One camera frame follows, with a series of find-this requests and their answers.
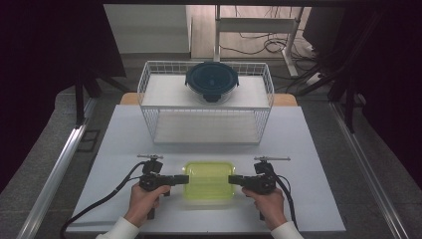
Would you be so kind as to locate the person's right hand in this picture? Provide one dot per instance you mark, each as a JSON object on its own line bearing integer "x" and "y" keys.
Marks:
{"x": 267, "y": 207}

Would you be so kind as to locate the white metal desk frame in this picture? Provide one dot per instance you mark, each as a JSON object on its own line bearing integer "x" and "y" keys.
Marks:
{"x": 255, "y": 25}

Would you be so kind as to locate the round container with blue lid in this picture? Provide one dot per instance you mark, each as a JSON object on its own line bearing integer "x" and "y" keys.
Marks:
{"x": 211, "y": 78}

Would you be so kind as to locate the wooden board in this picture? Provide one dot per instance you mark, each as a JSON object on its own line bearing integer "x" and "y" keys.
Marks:
{"x": 286, "y": 100}

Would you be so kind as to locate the green plastic container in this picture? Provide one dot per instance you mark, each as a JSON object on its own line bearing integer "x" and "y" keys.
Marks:
{"x": 208, "y": 181}

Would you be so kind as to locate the black stand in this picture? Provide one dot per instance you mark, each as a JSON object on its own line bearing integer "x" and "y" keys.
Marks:
{"x": 81, "y": 96}
{"x": 345, "y": 83}

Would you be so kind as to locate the dark box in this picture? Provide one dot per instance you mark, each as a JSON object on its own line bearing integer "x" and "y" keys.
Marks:
{"x": 320, "y": 28}

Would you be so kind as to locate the aluminium rail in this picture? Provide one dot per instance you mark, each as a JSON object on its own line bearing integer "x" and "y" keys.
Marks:
{"x": 56, "y": 166}
{"x": 368, "y": 169}

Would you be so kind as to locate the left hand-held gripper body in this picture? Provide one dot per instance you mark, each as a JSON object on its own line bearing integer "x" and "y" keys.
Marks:
{"x": 152, "y": 182}

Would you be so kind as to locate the person's left hand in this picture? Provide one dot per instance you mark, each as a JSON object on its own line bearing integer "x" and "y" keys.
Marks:
{"x": 146, "y": 204}

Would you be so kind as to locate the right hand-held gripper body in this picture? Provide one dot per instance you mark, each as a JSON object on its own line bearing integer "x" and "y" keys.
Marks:
{"x": 260, "y": 184}

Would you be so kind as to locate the black curtain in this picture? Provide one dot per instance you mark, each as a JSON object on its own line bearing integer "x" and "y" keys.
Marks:
{"x": 36, "y": 66}
{"x": 398, "y": 83}

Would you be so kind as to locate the black floor bracket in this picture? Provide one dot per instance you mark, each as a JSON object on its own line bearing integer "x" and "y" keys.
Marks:
{"x": 89, "y": 141}

